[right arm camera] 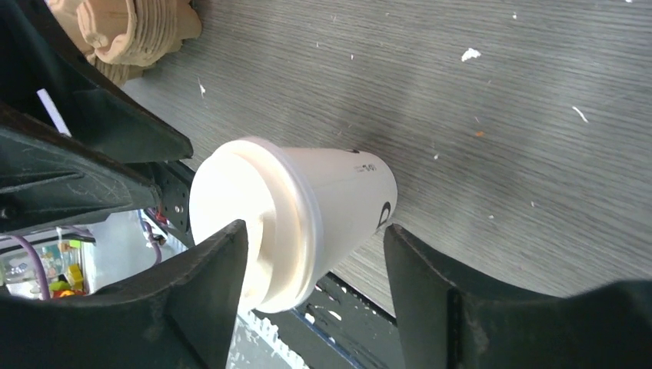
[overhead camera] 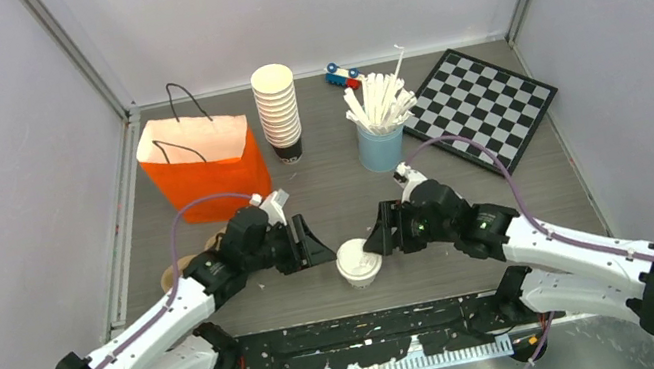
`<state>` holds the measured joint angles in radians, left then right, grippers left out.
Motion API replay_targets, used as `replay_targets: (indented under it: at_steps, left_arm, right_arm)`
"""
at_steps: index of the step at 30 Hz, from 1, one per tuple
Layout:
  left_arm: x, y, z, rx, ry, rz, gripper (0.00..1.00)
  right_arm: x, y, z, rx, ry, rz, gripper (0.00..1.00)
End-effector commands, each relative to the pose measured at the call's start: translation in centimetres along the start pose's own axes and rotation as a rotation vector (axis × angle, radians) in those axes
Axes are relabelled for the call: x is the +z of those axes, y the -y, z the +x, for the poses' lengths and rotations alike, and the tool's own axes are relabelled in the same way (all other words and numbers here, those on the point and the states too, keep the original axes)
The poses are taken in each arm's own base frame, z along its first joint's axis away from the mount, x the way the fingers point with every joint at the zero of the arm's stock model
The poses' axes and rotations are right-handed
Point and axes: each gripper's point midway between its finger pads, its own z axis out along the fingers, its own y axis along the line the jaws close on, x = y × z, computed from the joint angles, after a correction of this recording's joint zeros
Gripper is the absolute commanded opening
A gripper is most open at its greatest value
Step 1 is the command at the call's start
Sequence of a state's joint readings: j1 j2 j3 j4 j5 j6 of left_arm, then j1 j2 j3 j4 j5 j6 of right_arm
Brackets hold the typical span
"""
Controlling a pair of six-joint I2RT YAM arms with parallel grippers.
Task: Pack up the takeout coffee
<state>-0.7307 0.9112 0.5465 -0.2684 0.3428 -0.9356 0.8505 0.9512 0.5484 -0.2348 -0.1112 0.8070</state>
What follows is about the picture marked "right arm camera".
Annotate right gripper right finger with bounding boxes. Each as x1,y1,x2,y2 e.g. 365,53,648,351
384,224,651,368

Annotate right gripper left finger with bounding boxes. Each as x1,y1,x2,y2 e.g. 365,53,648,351
1,220,248,368

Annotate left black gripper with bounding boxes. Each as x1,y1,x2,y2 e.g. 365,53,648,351
1,1,194,235

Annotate white plastic cup lid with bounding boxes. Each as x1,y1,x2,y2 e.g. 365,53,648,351
188,137,324,313

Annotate white paper coffee cup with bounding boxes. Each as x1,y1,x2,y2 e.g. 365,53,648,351
284,148,398,279

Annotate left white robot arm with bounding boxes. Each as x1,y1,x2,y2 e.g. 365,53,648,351
1,1,193,237

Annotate brown cardboard cup carrier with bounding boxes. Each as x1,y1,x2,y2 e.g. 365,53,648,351
46,0,202,87

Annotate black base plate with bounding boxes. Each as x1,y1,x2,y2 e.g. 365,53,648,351
254,273,405,368

